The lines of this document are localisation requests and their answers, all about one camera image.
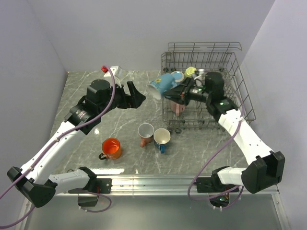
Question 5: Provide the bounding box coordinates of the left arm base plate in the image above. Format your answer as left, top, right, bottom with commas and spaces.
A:
66, 178, 112, 194

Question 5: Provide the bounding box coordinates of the light blue floral mug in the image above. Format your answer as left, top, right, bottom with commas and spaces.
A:
147, 73, 179, 100

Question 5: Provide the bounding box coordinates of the aluminium mounting rail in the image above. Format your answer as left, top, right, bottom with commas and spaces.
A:
25, 174, 279, 196

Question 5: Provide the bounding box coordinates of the pink faceted mug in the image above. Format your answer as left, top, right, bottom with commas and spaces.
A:
170, 101, 186, 116

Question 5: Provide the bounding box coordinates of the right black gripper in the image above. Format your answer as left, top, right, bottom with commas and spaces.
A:
164, 77, 213, 106

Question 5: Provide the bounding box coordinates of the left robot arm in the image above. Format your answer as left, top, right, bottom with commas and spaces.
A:
7, 80, 146, 207

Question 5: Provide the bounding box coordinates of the salmon floral mug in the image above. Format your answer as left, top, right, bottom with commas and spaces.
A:
138, 123, 154, 148

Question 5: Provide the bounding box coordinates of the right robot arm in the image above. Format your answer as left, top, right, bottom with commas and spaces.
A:
164, 71, 285, 194

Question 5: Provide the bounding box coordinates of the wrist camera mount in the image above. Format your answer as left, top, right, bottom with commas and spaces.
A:
101, 66, 123, 87
193, 69, 205, 87

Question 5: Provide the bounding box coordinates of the blue mug orange interior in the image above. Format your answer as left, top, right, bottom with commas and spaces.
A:
171, 71, 185, 83

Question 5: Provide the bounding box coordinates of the orange mug black handle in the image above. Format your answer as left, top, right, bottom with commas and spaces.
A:
98, 138, 122, 160

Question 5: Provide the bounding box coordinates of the dark blue mug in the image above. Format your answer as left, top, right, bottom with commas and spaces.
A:
153, 128, 171, 154

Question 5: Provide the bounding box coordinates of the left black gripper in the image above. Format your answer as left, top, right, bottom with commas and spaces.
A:
99, 80, 146, 115

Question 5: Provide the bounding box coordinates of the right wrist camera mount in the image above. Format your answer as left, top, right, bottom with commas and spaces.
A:
193, 69, 205, 87

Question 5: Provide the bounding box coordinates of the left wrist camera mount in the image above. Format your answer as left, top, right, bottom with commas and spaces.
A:
101, 66, 123, 87

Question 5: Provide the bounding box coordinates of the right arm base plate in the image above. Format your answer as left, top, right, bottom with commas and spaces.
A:
193, 177, 235, 193

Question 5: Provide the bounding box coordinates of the wire dish rack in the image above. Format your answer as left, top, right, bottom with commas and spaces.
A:
161, 42, 256, 130

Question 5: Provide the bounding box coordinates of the yellow faceted mug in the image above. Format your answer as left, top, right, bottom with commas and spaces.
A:
184, 67, 197, 77

